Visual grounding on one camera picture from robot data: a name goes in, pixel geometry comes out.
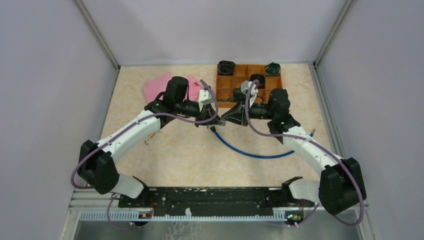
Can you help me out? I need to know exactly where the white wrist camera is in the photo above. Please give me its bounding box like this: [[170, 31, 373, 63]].
[[240, 80, 259, 107], [198, 89, 214, 109]]

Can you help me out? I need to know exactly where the blue ethernet cable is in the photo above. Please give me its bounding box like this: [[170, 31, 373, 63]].
[[210, 125, 316, 160]]

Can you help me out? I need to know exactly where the brass padlock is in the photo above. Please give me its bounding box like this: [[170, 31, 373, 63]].
[[144, 130, 162, 146]]

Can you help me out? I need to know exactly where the grey slotted cable duct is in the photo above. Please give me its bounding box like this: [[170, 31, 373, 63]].
[[79, 208, 300, 222]]

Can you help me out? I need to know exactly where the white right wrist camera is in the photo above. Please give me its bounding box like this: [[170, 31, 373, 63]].
[[240, 80, 259, 107]]

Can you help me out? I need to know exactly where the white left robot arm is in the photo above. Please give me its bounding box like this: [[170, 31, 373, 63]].
[[70, 76, 219, 207]]

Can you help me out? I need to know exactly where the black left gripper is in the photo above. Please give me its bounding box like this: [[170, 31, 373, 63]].
[[175, 99, 222, 128]]

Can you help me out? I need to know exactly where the grey combination lock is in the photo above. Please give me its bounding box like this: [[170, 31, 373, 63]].
[[213, 120, 226, 127]]

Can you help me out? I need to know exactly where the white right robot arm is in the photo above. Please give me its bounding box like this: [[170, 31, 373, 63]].
[[222, 88, 367, 216]]

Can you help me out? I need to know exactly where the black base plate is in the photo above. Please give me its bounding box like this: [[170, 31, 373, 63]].
[[118, 186, 315, 217]]

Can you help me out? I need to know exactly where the wooden compartment tray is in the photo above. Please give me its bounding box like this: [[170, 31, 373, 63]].
[[215, 63, 283, 109]]

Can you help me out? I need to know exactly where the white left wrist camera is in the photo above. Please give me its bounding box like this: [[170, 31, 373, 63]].
[[198, 89, 214, 109]]

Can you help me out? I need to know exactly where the pink cloth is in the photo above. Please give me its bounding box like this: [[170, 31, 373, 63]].
[[142, 72, 203, 103]]

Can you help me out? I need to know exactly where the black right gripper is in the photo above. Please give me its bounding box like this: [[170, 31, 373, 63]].
[[221, 94, 276, 127]]

